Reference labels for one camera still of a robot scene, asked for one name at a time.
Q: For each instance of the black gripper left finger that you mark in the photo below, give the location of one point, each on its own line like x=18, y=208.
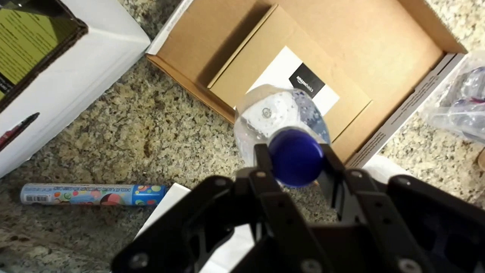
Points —
x=237, y=222

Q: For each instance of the colourful printed tube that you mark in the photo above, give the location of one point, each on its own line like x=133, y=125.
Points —
x=92, y=195

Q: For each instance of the clear water bottle blue cap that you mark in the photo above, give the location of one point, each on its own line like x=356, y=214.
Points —
x=297, y=157

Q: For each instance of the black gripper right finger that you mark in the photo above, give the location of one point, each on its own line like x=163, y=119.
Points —
x=419, y=228

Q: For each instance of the clear plastic bag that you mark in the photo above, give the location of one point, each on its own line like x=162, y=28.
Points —
x=465, y=107

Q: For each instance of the white paper sheet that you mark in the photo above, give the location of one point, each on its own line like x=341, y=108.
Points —
x=175, y=198

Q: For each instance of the small kraft box white label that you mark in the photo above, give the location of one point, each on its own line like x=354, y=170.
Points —
x=274, y=46

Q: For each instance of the large white cardboard box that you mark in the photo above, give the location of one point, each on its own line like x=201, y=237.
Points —
x=77, y=70

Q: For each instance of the shallow open cardboard tray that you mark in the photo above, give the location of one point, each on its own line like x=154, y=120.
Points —
x=404, y=51

